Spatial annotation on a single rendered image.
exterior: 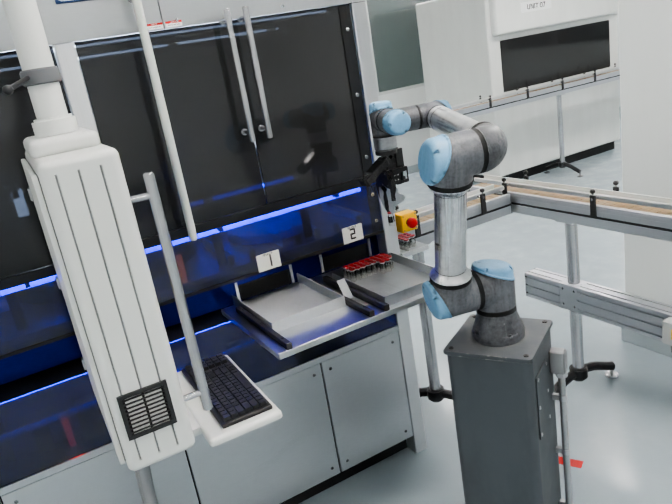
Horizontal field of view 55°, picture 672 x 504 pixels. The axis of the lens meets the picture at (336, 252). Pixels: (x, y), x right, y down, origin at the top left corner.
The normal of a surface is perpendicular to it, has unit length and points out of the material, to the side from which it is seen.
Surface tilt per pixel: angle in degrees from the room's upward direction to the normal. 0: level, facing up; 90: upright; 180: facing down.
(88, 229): 90
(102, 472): 90
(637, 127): 90
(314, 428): 90
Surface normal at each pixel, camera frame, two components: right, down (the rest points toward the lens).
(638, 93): -0.85, 0.29
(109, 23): 0.50, 0.19
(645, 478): -0.16, -0.94
